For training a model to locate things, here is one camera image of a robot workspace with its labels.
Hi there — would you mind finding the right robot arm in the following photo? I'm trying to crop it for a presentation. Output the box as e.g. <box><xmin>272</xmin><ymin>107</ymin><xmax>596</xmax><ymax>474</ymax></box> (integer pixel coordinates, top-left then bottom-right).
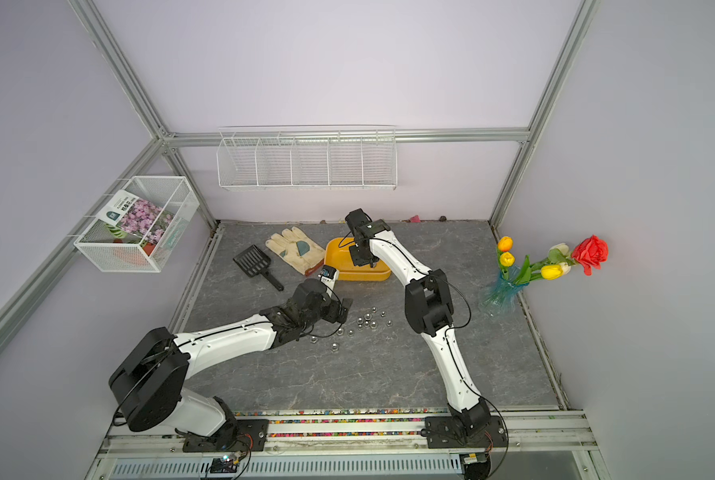
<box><xmin>345</xmin><ymin>209</ymin><xmax>495</xmax><ymax>440</ymax></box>

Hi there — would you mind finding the beige work glove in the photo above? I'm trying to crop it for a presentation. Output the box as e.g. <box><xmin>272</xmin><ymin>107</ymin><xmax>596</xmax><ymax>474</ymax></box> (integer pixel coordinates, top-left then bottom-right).
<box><xmin>265</xmin><ymin>227</ymin><xmax>325</xmax><ymax>276</ymax></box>

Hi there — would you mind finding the white wire wall shelf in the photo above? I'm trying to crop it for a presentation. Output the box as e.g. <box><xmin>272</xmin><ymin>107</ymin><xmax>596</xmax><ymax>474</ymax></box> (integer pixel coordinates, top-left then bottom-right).
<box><xmin>216</xmin><ymin>125</ymin><xmax>399</xmax><ymax>191</ymax></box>

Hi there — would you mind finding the yellow white artificial tulip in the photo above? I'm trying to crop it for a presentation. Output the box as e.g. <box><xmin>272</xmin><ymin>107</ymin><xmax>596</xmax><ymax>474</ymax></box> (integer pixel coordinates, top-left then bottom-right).
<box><xmin>541</xmin><ymin>262</ymin><xmax>573</xmax><ymax>280</ymax></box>

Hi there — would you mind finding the white wire basket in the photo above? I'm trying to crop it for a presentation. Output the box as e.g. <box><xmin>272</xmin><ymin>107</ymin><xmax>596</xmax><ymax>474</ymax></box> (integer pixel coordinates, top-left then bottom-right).
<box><xmin>74</xmin><ymin>176</ymin><xmax>199</xmax><ymax>273</ymax></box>

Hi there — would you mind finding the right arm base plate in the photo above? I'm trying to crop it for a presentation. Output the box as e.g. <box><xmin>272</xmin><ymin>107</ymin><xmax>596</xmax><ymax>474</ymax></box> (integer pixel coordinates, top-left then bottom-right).
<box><xmin>419</xmin><ymin>416</ymin><xmax>509</xmax><ymax>450</ymax></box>

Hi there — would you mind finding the yellow plastic storage box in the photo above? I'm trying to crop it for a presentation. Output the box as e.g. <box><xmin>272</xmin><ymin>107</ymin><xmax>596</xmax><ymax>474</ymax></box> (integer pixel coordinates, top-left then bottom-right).
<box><xmin>324</xmin><ymin>238</ymin><xmax>393</xmax><ymax>282</ymax></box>

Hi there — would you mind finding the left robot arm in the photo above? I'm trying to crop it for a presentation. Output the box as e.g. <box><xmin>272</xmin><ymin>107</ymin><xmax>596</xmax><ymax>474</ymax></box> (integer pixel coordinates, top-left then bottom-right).
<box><xmin>108</xmin><ymin>279</ymin><xmax>353</xmax><ymax>437</ymax></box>

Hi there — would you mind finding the black slotted scoop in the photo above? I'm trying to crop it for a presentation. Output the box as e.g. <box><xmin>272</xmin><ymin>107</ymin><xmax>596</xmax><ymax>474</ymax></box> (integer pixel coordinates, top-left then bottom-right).
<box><xmin>233</xmin><ymin>245</ymin><xmax>284</xmax><ymax>291</ymax></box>

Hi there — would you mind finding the purple flower seed packet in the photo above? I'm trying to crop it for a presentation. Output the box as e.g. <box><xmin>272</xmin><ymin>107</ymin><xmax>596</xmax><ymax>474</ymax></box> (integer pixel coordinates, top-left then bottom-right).
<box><xmin>95</xmin><ymin>190</ymin><xmax>174</xmax><ymax>246</ymax></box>

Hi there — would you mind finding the blue glass vase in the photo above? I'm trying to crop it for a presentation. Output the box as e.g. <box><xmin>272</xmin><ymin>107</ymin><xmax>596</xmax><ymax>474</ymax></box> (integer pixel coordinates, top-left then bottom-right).
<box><xmin>479</xmin><ymin>267</ymin><xmax>525</xmax><ymax>318</ymax></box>

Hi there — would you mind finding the aluminium frame rail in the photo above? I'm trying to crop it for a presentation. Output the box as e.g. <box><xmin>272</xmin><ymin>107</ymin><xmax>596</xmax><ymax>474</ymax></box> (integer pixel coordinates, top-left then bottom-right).
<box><xmin>165</xmin><ymin>125</ymin><xmax>531</xmax><ymax>148</ymax></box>

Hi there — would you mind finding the orange artificial tulip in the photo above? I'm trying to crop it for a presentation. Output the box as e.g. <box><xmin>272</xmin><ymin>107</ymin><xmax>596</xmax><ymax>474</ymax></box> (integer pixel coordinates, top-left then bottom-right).
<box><xmin>497</xmin><ymin>236</ymin><xmax>513</xmax><ymax>252</ymax></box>

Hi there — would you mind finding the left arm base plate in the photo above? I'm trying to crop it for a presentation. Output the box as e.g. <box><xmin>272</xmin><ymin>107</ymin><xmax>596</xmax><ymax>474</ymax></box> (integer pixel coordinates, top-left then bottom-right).
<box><xmin>182</xmin><ymin>419</ymin><xmax>269</xmax><ymax>453</ymax></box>

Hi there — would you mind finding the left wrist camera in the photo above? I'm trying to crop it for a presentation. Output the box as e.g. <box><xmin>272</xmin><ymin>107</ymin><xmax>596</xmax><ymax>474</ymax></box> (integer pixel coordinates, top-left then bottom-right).
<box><xmin>318</xmin><ymin>265</ymin><xmax>339</xmax><ymax>296</ymax></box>

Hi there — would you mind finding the red artificial rose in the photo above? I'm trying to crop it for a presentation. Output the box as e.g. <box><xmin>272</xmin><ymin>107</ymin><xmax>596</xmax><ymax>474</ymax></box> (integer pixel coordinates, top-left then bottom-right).
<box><xmin>571</xmin><ymin>235</ymin><xmax>609</xmax><ymax>276</ymax></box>

